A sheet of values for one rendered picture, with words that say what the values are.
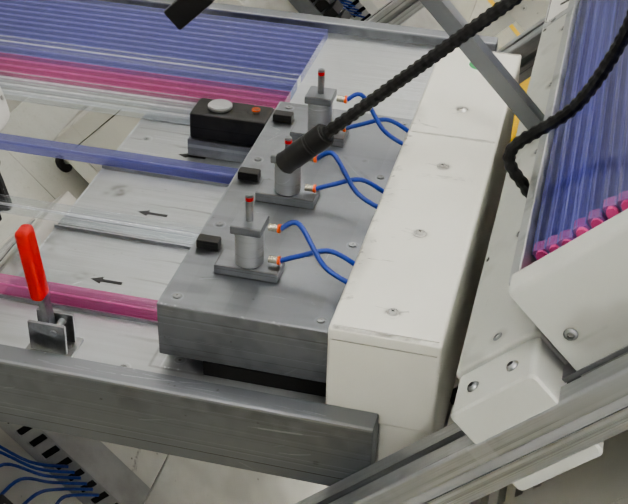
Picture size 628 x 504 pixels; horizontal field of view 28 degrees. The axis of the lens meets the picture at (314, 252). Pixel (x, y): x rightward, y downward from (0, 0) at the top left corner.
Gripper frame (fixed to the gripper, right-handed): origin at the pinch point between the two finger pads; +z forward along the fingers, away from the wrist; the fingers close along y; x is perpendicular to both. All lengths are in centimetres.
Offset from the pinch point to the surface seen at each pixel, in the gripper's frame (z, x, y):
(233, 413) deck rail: 8.3, -28.7, -20.9
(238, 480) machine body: 62, 2, 31
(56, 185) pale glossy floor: 62, 73, 123
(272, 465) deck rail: 13.3, -30.5, -20.9
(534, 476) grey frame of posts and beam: 11, -50, -25
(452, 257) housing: 4.3, -43.4, -7.9
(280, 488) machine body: 68, -1, 36
